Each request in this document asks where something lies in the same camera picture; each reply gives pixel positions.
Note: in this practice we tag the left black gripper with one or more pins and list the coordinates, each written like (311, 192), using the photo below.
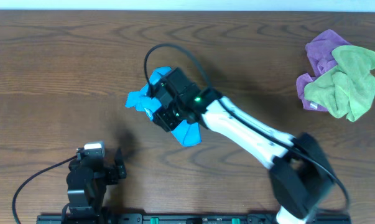
(114, 170)

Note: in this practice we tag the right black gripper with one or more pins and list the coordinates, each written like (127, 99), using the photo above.
(164, 121)

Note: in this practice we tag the blue cloth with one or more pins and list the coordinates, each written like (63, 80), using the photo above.
(186, 134)

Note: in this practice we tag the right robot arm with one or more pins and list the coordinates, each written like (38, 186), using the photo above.
(300, 173)

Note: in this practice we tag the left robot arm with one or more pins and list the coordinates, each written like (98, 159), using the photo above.
(87, 182)

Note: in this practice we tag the purple cloth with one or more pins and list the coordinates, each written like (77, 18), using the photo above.
(319, 55)

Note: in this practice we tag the green cloth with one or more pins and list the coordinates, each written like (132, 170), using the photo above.
(348, 89)

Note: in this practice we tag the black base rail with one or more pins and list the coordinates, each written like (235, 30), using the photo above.
(136, 218)

